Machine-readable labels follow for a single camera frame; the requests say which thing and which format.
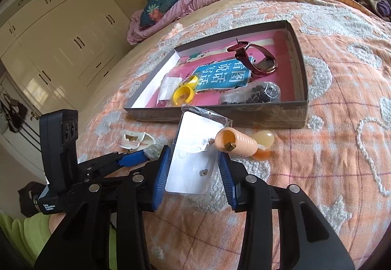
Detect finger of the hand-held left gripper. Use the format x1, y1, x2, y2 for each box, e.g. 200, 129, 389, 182
76, 150, 151, 180

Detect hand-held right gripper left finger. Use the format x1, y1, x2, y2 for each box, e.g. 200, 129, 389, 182
33, 145, 172, 270

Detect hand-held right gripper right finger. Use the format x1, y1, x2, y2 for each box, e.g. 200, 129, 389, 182
217, 152, 356, 270

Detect white hair claw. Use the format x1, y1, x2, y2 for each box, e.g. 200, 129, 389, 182
121, 130, 156, 150

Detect clear bag with earring card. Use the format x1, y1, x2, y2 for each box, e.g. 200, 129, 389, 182
164, 103, 233, 206

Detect dark cardboard box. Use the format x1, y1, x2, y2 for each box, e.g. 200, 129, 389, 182
124, 20, 310, 129

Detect bag of yellow rings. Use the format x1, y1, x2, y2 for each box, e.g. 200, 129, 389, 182
157, 75, 200, 106

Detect bag of dark beads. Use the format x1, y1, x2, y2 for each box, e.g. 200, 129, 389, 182
220, 81, 282, 105

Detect dark red sunglasses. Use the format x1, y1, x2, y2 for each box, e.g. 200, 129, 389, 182
227, 39, 278, 76

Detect person's left forearm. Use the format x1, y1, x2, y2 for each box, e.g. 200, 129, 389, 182
0, 211, 66, 270

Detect small crumpled clear bag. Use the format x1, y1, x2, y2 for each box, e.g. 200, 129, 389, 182
143, 146, 161, 162

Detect dark hanging bags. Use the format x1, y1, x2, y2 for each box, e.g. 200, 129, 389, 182
0, 96, 29, 133

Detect cream wardrobe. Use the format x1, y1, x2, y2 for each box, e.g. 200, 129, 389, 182
0, 0, 135, 167

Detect orange checked quilt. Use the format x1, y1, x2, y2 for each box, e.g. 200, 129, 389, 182
76, 0, 391, 270

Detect dark floral pillow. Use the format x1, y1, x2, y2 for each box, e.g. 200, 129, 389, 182
140, 0, 251, 28

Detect purple garment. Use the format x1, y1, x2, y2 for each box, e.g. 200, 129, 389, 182
374, 0, 391, 18

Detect orange spiral hair tie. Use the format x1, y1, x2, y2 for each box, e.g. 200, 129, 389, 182
215, 127, 258, 156

